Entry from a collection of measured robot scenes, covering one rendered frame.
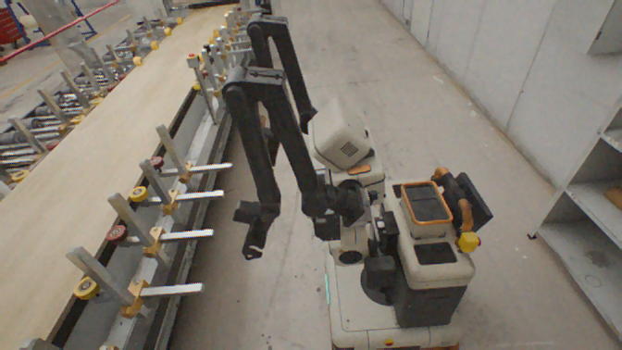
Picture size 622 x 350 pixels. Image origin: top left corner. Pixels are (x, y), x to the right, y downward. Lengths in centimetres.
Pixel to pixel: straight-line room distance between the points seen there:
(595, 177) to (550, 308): 81
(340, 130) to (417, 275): 65
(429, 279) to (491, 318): 96
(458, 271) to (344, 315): 68
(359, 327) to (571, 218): 164
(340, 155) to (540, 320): 170
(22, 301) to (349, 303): 139
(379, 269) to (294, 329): 88
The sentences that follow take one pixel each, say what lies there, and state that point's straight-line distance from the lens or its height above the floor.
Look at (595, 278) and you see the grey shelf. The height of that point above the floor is 14.
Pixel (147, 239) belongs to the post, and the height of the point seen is 90.
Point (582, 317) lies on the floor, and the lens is 243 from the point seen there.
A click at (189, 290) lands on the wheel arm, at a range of 131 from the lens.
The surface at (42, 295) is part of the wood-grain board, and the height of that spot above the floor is 90.
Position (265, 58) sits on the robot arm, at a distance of 110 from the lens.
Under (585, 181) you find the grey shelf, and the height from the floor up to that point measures 52.
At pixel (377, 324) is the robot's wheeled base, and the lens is 171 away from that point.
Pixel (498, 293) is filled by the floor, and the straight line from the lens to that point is 228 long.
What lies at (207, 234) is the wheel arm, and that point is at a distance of 141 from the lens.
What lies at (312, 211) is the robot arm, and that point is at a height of 122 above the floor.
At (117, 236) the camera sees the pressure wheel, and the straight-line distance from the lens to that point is 154.
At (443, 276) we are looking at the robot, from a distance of 129.
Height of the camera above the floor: 187
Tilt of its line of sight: 42 degrees down
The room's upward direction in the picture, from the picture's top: 8 degrees counter-clockwise
